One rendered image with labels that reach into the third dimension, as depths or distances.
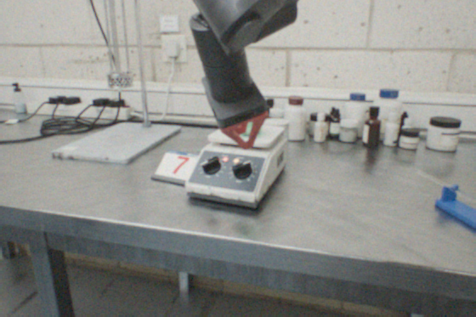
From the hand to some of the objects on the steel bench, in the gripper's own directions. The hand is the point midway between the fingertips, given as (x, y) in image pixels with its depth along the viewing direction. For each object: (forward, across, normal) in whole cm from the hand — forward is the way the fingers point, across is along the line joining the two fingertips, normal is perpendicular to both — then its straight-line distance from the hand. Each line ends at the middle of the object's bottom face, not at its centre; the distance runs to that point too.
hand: (244, 137), depth 53 cm
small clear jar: (+33, -19, +29) cm, 48 cm away
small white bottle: (+33, -13, +37) cm, 51 cm away
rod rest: (+14, +18, +28) cm, 36 cm away
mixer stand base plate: (+21, -36, -26) cm, 49 cm away
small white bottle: (+31, -21, +22) cm, 43 cm away
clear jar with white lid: (+23, -15, +8) cm, 29 cm away
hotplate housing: (+15, -5, -2) cm, 16 cm away
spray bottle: (+29, -81, -64) cm, 108 cm away
